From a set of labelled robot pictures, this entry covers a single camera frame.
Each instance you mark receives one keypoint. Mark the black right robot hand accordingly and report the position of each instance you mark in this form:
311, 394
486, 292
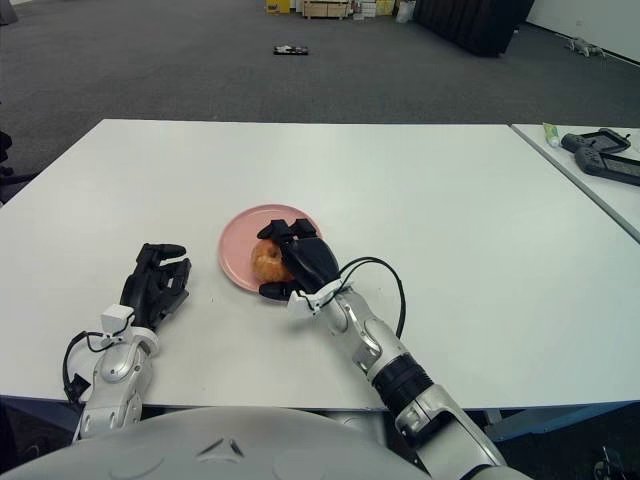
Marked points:
312, 262

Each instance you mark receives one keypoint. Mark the white and yellow boxes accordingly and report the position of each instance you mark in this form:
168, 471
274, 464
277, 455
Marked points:
375, 8

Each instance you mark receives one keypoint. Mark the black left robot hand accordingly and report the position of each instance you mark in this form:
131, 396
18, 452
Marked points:
150, 290

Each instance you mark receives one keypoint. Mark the black flat tray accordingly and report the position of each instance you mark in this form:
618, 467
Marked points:
291, 50

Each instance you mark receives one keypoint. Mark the wooden crate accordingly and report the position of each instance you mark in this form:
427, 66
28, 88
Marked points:
325, 9

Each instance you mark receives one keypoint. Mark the red yellow apple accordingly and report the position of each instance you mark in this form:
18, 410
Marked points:
267, 262

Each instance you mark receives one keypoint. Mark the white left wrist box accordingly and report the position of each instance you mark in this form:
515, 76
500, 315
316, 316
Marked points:
116, 320

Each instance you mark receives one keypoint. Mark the grey quadruped robot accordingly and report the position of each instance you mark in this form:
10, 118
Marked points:
585, 47

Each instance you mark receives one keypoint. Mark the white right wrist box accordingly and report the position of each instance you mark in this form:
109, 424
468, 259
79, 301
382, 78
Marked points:
300, 302

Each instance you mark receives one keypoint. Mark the blue table frame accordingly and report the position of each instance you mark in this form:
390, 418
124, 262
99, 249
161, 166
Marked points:
550, 417

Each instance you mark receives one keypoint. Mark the white bag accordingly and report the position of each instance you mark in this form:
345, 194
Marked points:
405, 11

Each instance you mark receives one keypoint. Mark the pink round plate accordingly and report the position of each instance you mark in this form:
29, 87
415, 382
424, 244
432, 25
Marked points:
240, 240

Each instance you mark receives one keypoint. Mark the black curtain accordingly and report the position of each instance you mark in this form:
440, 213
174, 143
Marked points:
475, 25

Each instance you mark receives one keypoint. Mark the black handheld controller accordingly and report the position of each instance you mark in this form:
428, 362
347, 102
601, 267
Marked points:
602, 166
597, 142

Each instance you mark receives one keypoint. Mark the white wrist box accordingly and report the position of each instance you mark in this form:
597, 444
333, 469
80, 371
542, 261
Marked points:
116, 320
300, 302

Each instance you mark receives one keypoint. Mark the grey robot torso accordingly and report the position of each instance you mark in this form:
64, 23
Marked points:
150, 440

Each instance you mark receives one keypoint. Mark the green white tube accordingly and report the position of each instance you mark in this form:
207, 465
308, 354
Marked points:
551, 134

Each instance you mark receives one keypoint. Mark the black office chair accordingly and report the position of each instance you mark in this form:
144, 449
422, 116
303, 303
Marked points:
4, 155

